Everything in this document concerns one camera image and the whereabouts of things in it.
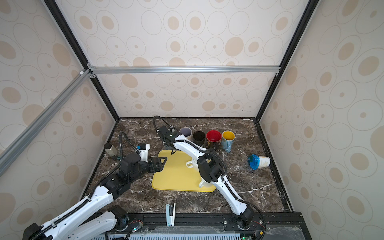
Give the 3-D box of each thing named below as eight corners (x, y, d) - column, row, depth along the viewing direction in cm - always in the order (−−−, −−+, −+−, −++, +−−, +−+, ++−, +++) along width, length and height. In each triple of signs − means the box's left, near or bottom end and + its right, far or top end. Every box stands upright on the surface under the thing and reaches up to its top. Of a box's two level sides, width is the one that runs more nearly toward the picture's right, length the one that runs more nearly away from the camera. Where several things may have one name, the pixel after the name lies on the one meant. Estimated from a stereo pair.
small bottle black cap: (110, 158, 99) (104, 151, 92) (107, 148, 104) (101, 141, 98) (118, 155, 101) (113, 148, 94) (114, 144, 106) (109, 137, 99)
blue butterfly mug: (219, 153, 102) (221, 143, 93) (221, 139, 109) (223, 129, 100) (230, 155, 101) (234, 146, 92) (232, 141, 108) (235, 131, 99)
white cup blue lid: (250, 170, 94) (255, 163, 87) (248, 160, 99) (252, 153, 92) (268, 170, 94) (274, 163, 87) (264, 160, 99) (270, 153, 92)
